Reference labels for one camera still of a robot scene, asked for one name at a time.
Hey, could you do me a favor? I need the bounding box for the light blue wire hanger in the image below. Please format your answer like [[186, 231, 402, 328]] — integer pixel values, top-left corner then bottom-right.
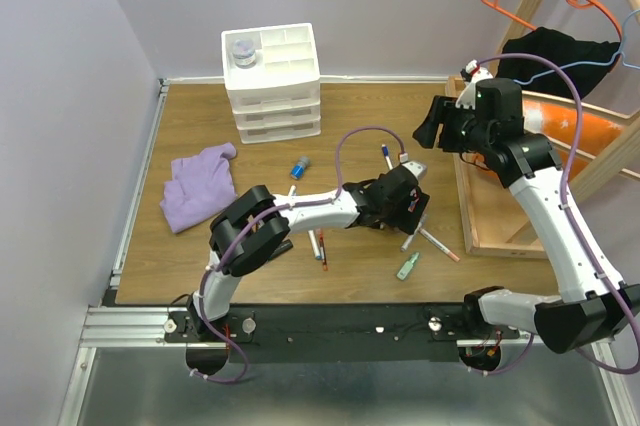
[[496, 8, 640, 91]]

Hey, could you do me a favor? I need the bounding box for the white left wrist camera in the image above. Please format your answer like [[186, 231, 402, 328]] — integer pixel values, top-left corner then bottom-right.
[[398, 153, 427, 181]]

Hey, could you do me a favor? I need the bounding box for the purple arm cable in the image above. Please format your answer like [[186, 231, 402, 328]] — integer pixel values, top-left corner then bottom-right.
[[467, 53, 640, 377], [189, 125, 407, 386]]

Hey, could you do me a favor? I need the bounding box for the white plastic drawer organizer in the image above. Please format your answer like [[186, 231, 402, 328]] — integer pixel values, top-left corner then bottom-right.
[[221, 23, 321, 144]]

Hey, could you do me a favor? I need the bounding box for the aluminium frame rail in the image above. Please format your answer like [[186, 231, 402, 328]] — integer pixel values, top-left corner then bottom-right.
[[57, 300, 636, 426]]

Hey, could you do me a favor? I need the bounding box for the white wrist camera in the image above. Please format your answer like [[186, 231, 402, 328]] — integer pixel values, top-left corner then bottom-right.
[[398, 153, 427, 181], [460, 60, 494, 97]]

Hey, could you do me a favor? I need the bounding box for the blue cap white pen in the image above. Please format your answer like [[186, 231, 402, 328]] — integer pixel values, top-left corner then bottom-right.
[[307, 230, 322, 260]]

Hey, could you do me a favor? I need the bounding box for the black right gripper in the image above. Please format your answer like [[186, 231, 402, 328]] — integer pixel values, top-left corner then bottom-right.
[[413, 93, 493, 154]]

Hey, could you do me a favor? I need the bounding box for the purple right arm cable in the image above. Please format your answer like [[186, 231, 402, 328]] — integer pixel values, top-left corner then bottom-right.
[[467, 53, 640, 377]]

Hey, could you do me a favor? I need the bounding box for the wooden hanger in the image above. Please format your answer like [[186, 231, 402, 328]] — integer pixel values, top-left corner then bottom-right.
[[519, 90, 640, 163]]

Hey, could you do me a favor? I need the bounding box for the pink cap pencil tube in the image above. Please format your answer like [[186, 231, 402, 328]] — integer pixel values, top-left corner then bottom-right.
[[407, 189, 420, 212]]

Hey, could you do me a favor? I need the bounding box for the clear jar of paperclips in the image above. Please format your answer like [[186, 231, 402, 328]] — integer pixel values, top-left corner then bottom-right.
[[231, 38, 257, 69]]

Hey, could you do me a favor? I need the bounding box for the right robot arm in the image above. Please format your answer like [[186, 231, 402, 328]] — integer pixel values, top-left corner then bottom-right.
[[413, 78, 639, 354]]

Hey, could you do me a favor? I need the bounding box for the blue black highlighter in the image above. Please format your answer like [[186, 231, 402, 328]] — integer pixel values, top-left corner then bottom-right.
[[269, 239, 293, 261]]

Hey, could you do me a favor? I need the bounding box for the green stapler remover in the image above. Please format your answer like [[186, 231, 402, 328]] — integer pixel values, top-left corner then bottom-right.
[[396, 251, 421, 281]]

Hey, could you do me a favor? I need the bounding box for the blue cap white marker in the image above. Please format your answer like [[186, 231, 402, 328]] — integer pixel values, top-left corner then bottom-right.
[[381, 144, 394, 171]]

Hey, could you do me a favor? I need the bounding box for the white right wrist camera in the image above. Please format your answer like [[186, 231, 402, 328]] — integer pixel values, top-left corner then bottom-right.
[[460, 60, 494, 97]]

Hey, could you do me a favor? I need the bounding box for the pink white marker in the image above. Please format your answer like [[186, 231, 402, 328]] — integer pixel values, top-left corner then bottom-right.
[[420, 228, 460, 262]]

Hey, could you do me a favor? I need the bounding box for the orange red pen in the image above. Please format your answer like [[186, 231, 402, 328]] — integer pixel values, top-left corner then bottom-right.
[[316, 229, 329, 272]]

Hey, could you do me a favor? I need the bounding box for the wooden clothes rack frame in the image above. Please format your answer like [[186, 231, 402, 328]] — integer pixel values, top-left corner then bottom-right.
[[474, 0, 640, 246]]

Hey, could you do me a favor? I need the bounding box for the black garment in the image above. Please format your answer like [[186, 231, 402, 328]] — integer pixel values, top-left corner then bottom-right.
[[492, 25, 624, 100]]

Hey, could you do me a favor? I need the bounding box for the grey white marker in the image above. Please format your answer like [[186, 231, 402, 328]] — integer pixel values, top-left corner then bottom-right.
[[400, 215, 426, 252]]

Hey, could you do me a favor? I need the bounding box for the purple cloth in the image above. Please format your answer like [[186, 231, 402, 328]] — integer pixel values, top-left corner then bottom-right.
[[159, 142, 237, 234]]

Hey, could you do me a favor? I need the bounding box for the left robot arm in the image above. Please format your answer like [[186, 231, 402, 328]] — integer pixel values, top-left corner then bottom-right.
[[187, 161, 429, 341]]

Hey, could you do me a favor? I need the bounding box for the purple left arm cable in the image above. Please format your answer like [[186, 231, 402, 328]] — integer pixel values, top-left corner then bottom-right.
[[189, 125, 407, 386]]

